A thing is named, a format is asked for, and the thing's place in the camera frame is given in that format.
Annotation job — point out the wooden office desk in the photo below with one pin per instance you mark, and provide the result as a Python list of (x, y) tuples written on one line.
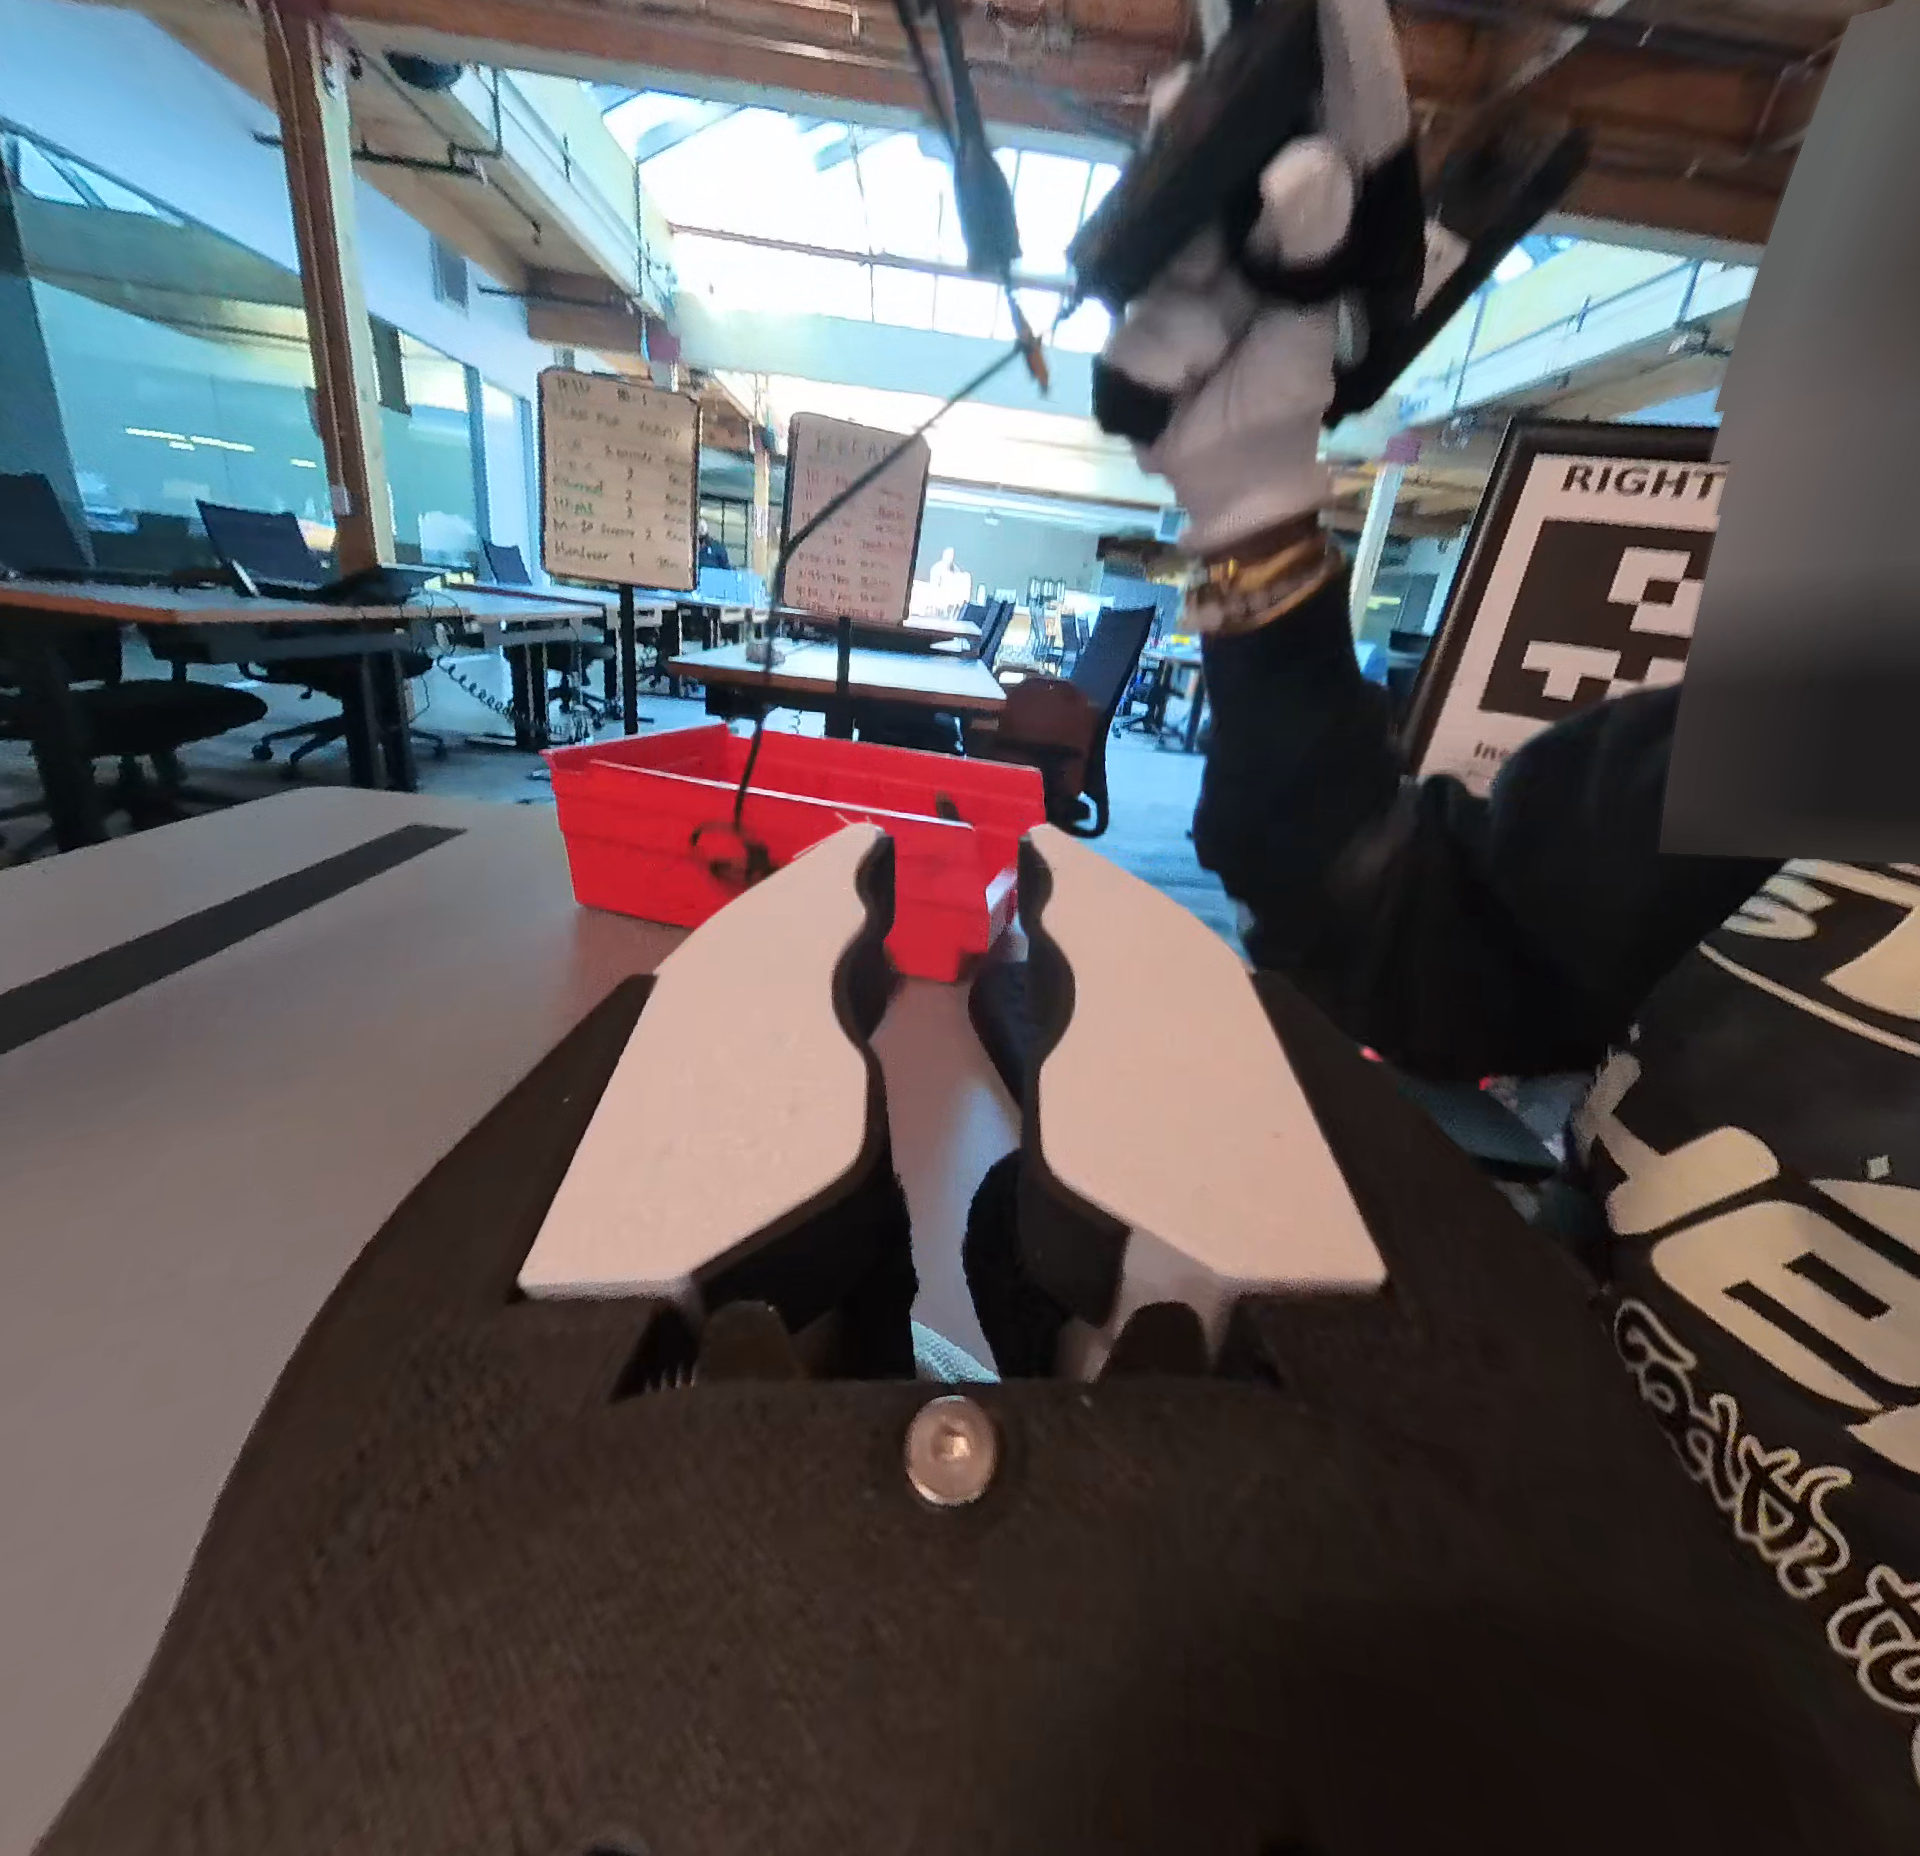
[(227, 604), (840, 673)]

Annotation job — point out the person's right hand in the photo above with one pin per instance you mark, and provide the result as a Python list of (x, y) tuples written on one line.
[(1245, 401)]

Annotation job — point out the wooden support post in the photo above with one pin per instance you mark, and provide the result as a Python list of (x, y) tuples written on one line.
[(324, 313)]

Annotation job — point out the handwritten whiteboard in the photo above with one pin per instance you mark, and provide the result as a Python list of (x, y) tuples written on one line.
[(852, 522), (619, 475)]

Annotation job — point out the red plastic bin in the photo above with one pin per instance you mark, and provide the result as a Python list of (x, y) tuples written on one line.
[(645, 837)]

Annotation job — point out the framed marker sign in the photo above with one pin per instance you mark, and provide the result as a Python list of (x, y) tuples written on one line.
[(1589, 598)]

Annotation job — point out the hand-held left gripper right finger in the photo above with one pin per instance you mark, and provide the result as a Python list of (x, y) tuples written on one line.
[(1184, 1122)]

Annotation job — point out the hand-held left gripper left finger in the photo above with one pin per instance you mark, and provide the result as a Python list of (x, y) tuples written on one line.
[(722, 1105)]

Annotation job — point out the gold wrist bangles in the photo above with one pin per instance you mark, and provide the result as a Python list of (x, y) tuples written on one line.
[(1260, 566)]

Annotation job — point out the dark printed sweatshirt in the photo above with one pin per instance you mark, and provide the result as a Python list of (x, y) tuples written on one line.
[(1727, 1287)]

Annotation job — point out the black office chair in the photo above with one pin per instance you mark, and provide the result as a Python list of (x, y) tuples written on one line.
[(91, 716), (1104, 658), (254, 535)]

